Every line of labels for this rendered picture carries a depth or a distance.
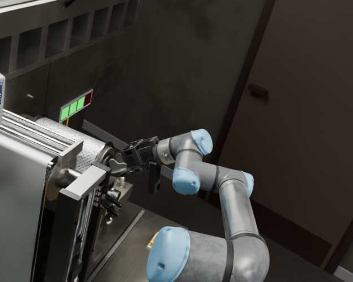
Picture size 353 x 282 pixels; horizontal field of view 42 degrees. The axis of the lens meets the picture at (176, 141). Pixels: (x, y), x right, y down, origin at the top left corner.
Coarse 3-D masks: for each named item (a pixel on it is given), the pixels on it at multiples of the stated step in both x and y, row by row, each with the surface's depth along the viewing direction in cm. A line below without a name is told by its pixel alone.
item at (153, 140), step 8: (136, 144) 140; (144, 144) 140; (152, 144) 137; (120, 152) 140; (128, 152) 139; (136, 152) 138; (144, 152) 139; (152, 152) 138; (128, 160) 140; (136, 160) 139; (144, 160) 140; (152, 160) 139; (136, 168) 140; (144, 168) 140
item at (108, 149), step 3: (36, 120) 149; (108, 147) 146; (111, 147) 148; (105, 150) 144; (108, 150) 145; (111, 150) 148; (102, 153) 143; (105, 153) 144; (111, 153) 149; (102, 156) 143; (99, 159) 142; (102, 159) 143; (99, 162) 142
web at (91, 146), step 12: (48, 120) 150; (60, 132) 146; (72, 132) 147; (84, 144) 144; (96, 144) 145; (84, 156) 143; (84, 168) 143; (48, 180) 116; (48, 204) 138; (36, 240) 125; (36, 252) 127
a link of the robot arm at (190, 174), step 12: (180, 156) 128; (192, 156) 127; (180, 168) 124; (192, 168) 124; (204, 168) 125; (180, 180) 122; (192, 180) 122; (204, 180) 125; (180, 192) 126; (192, 192) 125
